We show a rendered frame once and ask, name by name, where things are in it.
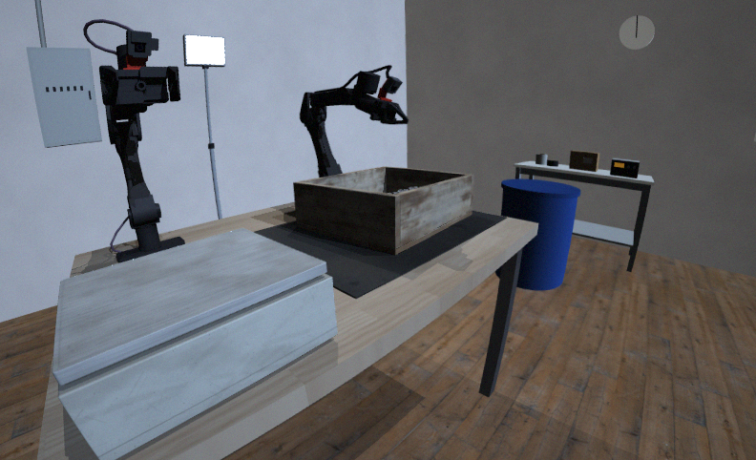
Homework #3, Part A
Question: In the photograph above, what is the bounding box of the grey bench scale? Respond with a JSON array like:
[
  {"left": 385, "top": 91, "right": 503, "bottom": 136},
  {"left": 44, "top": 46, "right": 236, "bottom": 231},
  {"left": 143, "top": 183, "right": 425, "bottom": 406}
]
[{"left": 52, "top": 228, "right": 338, "bottom": 460}]

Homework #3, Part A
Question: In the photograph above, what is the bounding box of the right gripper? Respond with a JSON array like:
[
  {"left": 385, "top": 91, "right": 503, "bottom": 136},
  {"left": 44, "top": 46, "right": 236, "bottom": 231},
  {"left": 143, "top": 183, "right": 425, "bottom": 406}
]
[{"left": 99, "top": 54, "right": 180, "bottom": 106}]

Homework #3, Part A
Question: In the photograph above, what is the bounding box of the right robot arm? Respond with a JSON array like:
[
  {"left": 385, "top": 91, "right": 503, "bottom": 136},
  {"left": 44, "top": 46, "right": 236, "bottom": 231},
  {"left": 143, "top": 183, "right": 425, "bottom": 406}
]
[{"left": 105, "top": 31, "right": 185, "bottom": 262}]

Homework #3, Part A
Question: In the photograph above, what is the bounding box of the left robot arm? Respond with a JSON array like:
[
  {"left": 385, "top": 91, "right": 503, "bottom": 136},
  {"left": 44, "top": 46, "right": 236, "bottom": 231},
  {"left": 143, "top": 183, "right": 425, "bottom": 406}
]
[{"left": 300, "top": 71, "right": 403, "bottom": 178}]

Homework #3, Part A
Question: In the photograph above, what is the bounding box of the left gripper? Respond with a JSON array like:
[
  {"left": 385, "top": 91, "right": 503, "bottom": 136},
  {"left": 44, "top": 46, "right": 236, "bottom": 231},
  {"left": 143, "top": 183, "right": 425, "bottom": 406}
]
[{"left": 365, "top": 79, "right": 409, "bottom": 124}]

